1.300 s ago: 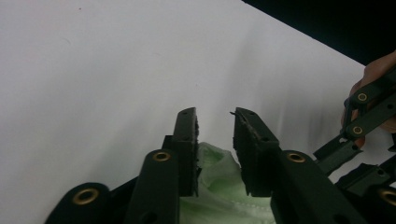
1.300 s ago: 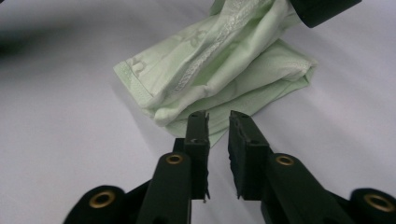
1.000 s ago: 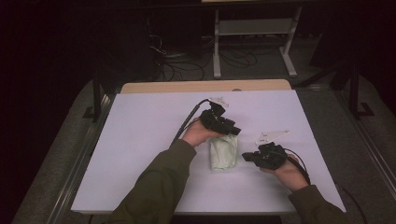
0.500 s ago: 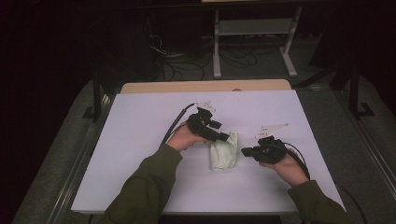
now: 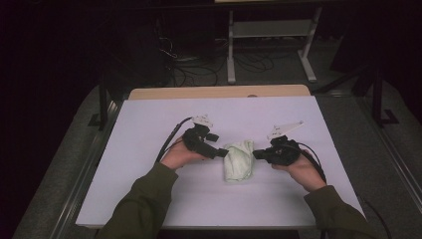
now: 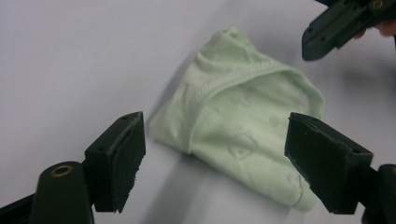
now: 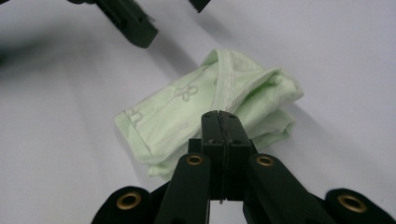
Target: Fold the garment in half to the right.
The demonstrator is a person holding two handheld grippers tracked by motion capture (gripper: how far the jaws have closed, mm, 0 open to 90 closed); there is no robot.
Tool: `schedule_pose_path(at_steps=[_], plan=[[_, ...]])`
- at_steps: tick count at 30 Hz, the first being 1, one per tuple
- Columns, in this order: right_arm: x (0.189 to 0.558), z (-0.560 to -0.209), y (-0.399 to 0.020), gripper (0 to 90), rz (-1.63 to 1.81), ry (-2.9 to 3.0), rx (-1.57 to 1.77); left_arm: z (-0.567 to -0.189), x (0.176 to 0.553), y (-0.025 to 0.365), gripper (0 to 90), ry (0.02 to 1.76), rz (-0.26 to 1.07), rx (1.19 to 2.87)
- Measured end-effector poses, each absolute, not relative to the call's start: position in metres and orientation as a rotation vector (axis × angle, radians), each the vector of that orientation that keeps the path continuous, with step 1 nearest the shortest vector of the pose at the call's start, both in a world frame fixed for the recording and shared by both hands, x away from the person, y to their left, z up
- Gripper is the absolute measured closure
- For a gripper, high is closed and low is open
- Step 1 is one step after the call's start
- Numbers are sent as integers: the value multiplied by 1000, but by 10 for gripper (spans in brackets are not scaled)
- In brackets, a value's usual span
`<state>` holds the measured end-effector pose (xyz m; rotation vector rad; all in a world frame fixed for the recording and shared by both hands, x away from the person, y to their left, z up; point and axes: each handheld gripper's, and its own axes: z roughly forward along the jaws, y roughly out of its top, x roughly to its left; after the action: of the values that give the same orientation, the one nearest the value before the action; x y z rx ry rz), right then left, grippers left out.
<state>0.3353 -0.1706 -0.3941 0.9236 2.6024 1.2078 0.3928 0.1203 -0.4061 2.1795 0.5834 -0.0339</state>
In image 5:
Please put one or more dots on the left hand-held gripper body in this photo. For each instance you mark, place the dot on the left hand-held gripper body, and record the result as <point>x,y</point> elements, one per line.
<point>197,141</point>

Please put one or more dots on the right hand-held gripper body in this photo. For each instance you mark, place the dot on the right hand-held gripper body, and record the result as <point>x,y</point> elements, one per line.
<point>285,152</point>

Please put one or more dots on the pale green baby shirt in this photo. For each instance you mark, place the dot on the pale green baby shirt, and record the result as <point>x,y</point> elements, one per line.
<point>239,162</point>

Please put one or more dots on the person's left hand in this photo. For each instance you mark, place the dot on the person's left hand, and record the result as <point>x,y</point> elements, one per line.
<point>177,156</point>

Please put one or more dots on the person's right hand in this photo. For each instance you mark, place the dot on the person's right hand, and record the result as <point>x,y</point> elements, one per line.
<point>305,172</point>

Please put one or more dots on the light wooden table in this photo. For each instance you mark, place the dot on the light wooden table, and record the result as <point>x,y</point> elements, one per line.
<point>215,92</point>

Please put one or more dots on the dark round table grommet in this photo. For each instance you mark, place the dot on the dark round table grommet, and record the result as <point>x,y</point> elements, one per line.
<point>252,96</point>

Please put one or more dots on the black metal stand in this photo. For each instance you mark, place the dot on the black metal stand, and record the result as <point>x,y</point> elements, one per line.
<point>377,96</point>
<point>103,99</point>

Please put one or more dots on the grey metal shelf stand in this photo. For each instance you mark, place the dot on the grey metal shelf stand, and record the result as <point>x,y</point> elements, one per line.
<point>272,28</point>

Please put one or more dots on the aluminium floor rail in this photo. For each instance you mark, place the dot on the aluminium floor rail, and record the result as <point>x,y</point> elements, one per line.
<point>89,166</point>
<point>401,166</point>

